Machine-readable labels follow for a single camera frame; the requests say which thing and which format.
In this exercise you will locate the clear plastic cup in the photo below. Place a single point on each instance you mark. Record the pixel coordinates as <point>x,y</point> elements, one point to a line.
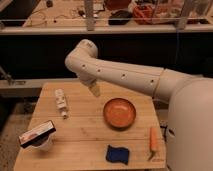
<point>44,145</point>

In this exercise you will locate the black object on shelf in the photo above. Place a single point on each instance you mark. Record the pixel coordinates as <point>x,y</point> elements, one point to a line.
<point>120,17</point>

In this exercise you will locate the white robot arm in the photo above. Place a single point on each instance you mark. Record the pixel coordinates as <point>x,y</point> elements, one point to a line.
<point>189,145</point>

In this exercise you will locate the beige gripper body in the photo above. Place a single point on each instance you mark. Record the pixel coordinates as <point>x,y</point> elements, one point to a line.
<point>94,89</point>

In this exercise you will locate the white plastic bottle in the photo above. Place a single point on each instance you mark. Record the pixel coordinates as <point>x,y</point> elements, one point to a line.
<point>61,103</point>

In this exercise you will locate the blue cloth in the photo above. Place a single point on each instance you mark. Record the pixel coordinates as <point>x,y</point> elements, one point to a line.
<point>117,154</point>

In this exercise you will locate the orange ceramic bowl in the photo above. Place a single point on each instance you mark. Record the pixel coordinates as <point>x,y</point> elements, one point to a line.
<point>119,113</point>

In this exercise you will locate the orange carrot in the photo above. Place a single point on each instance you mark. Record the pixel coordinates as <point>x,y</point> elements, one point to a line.
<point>153,144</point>

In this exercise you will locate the grey metal post right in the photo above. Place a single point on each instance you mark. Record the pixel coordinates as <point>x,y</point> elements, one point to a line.
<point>185,12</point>

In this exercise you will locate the black red box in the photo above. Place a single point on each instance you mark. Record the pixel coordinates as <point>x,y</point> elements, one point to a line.
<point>38,135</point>

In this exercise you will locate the grey metal post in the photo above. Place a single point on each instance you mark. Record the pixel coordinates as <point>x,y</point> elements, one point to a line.
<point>88,5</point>
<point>185,12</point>

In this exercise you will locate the orange crate on shelf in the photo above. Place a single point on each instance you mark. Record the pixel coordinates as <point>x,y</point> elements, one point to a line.
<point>143,14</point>

